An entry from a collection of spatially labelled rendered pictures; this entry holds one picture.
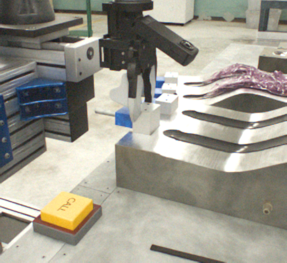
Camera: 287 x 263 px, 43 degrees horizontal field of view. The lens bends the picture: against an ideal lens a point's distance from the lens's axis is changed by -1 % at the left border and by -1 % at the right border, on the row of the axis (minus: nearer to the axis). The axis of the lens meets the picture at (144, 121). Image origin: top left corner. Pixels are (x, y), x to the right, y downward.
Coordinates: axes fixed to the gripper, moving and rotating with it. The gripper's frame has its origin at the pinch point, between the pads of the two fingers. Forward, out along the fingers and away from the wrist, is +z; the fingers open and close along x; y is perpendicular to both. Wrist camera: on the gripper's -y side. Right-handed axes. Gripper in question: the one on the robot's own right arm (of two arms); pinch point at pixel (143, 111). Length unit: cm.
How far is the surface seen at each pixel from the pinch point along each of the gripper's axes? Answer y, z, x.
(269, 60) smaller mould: -15, 7, -78
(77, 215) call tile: 1.1, 8.9, 22.4
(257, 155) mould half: -21.9, 2.8, 3.6
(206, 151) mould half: -13.5, 4.1, 3.6
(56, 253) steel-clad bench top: 1.8, 12.6, 27.2
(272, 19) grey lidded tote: 36, 74, -653
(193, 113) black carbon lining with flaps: -6.5, 4.0, -11.6
